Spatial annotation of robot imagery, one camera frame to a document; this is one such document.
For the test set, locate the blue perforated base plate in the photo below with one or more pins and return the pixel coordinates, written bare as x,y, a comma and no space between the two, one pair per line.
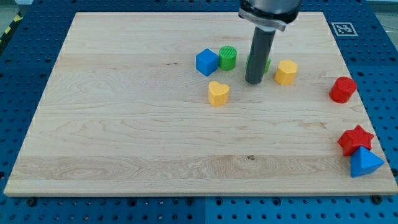
32,51

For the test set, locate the yellow heart block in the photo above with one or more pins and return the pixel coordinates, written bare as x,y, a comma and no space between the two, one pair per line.
218,94

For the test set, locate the yellow hexagon block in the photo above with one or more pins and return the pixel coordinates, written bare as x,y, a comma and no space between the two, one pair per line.
286,72

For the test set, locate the white fiducial marker tag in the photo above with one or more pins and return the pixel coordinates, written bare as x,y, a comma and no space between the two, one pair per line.
344,29

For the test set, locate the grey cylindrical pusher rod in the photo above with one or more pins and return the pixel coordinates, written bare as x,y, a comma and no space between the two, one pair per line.
259,53

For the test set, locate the red cylinder block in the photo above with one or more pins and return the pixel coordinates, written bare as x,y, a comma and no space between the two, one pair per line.
342,89

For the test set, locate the green star block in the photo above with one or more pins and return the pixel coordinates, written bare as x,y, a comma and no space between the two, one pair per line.
268,63

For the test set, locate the red star block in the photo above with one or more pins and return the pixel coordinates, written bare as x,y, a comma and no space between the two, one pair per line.
351,140

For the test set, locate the blue cube block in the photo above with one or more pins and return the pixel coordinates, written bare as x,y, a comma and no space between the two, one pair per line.
206,62

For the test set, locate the wooden board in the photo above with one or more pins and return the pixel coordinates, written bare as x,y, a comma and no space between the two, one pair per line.
125,113

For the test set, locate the green cylinder block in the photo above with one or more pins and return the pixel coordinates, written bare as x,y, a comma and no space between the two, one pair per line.
227,57

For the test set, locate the blue triangle block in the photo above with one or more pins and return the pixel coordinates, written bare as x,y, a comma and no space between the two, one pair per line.
364,162

